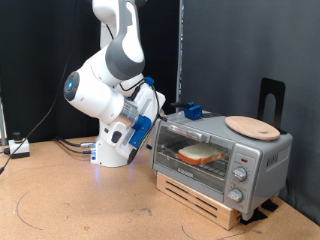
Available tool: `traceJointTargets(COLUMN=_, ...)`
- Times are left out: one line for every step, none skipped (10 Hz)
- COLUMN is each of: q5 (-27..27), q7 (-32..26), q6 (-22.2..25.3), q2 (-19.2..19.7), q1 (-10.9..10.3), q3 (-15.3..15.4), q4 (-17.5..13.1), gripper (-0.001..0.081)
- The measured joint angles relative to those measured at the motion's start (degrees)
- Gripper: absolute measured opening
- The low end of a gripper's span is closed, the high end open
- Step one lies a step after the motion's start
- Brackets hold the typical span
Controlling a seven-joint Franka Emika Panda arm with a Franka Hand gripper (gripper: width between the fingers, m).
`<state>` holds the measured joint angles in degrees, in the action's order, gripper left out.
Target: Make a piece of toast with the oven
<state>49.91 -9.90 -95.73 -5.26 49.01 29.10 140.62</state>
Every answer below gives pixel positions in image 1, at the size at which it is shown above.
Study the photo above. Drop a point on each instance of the round wooden cutting board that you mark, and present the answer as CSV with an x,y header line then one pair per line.
x,y
253,128

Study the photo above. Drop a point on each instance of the silver toaster oven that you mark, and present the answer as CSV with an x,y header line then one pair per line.
x,y
266,160

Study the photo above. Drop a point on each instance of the vertical metal pole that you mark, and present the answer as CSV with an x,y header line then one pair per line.
x,y
180,50

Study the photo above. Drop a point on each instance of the large silver oven knob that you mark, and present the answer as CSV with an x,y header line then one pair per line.
x,y
240,174

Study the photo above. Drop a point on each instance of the black metal bookend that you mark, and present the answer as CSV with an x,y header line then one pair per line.
x,y
266,86

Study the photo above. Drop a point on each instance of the slotted wooden block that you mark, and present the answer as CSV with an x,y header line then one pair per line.
x,y
200,203

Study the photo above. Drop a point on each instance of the black foam pad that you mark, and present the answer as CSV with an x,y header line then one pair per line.
x,y
253,216
270,205

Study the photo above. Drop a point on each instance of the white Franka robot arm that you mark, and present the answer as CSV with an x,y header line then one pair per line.
x,y
100,96

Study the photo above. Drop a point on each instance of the grey emergency stop box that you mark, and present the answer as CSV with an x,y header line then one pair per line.
x,y
20,148

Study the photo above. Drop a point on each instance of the thin metal post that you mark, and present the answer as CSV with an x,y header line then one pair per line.
x,y
2,123

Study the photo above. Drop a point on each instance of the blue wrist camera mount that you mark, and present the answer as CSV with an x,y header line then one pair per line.
x,y
141,128

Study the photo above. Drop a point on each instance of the black backdrop curtain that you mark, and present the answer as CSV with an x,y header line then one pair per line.
x,y
30,50

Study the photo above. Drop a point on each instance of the small silver oven knob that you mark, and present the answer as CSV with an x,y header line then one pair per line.
x,y
235,195

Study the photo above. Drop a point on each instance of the grey backdrop curtain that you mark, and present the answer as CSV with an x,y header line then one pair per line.
x,y
233,50

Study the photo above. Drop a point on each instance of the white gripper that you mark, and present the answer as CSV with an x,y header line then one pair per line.
x,y
115,140

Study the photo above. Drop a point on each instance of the white bread slice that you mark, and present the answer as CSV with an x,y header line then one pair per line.
x,y
200,153

